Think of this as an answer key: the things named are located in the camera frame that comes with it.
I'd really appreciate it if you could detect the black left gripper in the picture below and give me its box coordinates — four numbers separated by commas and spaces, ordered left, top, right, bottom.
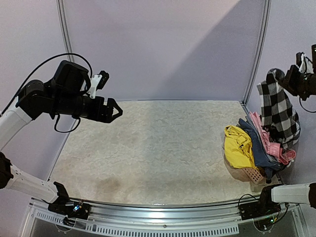
52, 91, 123, 122

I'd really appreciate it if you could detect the black white checkered shirt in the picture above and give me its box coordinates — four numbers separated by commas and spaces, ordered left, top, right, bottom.
257, 68, 301, 149

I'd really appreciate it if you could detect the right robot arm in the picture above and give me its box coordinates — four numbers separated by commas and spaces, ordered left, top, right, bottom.
255, 65, 316, 216

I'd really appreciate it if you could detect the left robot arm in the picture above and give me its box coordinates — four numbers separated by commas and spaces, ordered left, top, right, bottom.
0, 60, 123, 219

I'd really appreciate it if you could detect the pink laundry basket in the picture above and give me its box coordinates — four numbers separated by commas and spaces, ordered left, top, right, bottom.
242, 168, 264, 185

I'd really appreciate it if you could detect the pink garment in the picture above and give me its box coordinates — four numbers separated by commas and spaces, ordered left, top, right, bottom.
249, 112, 296, 165

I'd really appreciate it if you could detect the navy blue garment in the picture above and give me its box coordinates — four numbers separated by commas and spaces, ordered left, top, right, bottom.
238, 117, 284, 184

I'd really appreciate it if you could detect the yellow garment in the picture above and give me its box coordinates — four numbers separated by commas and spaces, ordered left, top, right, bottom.
224, 125, 257, 169

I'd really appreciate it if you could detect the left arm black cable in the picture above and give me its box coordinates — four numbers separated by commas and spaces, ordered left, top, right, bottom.
0, 52, 93, 133

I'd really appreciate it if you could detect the right corner wall post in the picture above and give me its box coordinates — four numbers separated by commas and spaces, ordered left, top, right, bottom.
240, 0, 271, 107

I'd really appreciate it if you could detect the corner wall post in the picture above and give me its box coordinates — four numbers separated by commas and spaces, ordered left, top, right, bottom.
56, 0, 75, 63
240, 0, 271, 107

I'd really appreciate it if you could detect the left corner wall post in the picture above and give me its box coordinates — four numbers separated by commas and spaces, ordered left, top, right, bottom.
56, 0, 75, 63

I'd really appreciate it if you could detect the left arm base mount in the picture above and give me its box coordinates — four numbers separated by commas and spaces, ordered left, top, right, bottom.
48, 200, 91, 220

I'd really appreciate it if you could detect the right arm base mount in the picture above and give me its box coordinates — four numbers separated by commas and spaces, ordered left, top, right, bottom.
238, 201, 281, 220

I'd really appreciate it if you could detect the aluminium front rail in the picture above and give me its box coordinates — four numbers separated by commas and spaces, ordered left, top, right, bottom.
22, 197, 306, 237

